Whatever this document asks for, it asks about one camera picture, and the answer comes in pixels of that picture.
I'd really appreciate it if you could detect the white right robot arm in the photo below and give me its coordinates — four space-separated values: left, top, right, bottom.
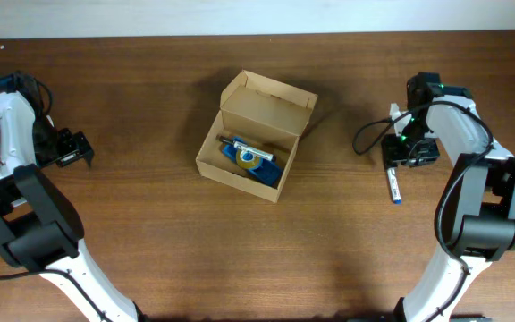
381 72 515 321

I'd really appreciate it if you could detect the brown cardboard box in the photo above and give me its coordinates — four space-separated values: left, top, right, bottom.
196 71 317 202

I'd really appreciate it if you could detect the blue whiteboard marker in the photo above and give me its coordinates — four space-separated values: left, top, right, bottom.
386 167 401 204

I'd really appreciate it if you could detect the yellow tape roll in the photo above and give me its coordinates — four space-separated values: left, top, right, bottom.
235 149 262 170

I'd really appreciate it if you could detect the blue whiteboard duster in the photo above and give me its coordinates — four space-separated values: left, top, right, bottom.
222 136 283 187

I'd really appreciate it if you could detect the black whiteboard marker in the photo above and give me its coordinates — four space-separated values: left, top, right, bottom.
218 136 275 162

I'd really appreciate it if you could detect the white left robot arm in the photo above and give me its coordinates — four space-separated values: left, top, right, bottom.
0 72 148 321

